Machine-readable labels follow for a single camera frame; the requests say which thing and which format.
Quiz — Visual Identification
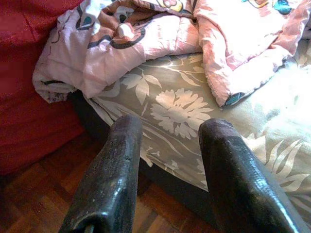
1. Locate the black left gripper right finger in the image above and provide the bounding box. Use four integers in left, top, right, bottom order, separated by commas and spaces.
198, 118, 306, 233

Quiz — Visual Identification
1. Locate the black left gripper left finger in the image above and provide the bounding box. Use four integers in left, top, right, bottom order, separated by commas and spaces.
59, 115, 143, 233

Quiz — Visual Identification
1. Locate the beige floral bed cover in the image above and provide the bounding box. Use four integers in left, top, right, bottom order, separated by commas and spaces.
84, 38, 311, 229

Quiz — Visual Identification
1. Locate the red fabric armchair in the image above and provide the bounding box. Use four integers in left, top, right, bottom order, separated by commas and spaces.
0, 0, 86, 175

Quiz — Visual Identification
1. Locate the pink cartoon print blanket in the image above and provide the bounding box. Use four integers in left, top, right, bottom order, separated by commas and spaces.
33, 0, 311, 107

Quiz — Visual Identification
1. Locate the dark bed frame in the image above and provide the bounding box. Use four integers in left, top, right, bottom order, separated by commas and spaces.
68, 91, 226, 231

